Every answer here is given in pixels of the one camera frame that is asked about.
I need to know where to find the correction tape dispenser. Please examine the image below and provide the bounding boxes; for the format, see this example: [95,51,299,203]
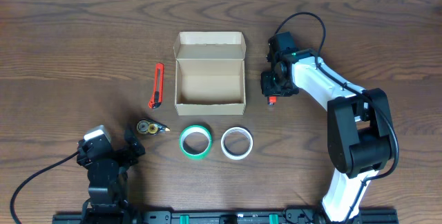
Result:
[136,119,170,136]

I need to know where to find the red utility knife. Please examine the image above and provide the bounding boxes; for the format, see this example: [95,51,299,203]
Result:
[148,63,164,109]

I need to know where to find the white tape roll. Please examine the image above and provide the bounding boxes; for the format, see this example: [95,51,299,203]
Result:
[220,127,253,160]

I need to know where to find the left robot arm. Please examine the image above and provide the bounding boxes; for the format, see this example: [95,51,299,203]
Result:
[77,125,145,224]

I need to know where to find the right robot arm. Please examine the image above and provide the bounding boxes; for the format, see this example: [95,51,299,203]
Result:
[261,48,398,223]

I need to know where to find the green tape roll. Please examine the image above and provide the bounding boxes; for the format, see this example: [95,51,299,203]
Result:
[179,125,212,160]

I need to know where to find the open cardboard box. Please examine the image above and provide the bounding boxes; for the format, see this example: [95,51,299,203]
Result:
[173,32,247,116]

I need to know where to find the right black cable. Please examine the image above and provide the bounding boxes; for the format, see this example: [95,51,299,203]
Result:
[274,11,400,183]

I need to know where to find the black cable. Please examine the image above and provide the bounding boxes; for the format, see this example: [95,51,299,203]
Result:
[274,11,400,183]
[9,150,81,224]

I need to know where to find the left black cable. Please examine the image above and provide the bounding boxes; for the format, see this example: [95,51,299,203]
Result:
[9,150,81,224]

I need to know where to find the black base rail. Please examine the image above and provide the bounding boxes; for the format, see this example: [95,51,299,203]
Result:
[52,208,400,224]

